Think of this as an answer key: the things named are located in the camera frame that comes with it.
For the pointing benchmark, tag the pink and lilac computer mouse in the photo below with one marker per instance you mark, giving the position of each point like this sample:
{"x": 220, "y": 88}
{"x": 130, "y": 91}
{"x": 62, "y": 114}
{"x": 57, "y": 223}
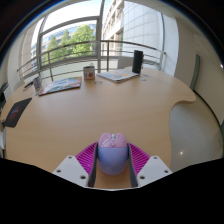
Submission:
{"x": 112, "y": 156}

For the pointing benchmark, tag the red and black magazine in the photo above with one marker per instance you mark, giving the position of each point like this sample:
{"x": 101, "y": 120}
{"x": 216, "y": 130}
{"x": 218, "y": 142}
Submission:
{"x": 61, "y": 85}

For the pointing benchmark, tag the white plastic chair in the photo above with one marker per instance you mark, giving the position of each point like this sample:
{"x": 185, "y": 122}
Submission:
{"x": 19, "y": 85}

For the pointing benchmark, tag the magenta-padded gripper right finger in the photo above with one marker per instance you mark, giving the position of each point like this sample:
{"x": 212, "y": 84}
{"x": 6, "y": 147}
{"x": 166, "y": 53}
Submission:
{"x": 153, "y": 168}

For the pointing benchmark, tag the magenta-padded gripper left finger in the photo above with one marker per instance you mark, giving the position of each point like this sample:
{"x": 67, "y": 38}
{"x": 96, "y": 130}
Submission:
{"x": 71, "y": 166}

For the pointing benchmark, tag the black and white printer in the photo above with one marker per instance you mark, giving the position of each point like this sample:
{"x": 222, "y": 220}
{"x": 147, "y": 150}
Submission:
{"x": 2, "y": 96}

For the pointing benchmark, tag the black upright box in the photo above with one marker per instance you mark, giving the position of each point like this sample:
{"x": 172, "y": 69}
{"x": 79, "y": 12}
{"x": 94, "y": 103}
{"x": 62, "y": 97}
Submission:
{"x": 137, "y": 61}

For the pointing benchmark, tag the small white printed cup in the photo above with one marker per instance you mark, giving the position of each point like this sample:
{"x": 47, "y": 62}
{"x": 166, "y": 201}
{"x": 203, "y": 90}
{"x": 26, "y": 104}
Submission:
{"x": 89, "y": 73}

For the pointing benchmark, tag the grey metal railing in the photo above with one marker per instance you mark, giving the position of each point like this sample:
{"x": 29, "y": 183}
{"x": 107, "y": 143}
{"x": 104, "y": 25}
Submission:
{"x": 107, "y": 55}

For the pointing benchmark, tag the white window frame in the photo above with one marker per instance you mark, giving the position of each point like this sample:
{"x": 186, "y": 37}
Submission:
{"x": 99, "y": 33}

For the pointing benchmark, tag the white open booklet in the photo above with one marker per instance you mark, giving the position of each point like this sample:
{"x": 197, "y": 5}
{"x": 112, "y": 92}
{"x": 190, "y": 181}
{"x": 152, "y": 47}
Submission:
{"x": 116, "y": 75}

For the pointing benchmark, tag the black mouse pad red print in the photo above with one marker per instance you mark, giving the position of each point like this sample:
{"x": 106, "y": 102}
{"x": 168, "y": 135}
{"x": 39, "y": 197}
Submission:
{"x": 16, "y": 112}

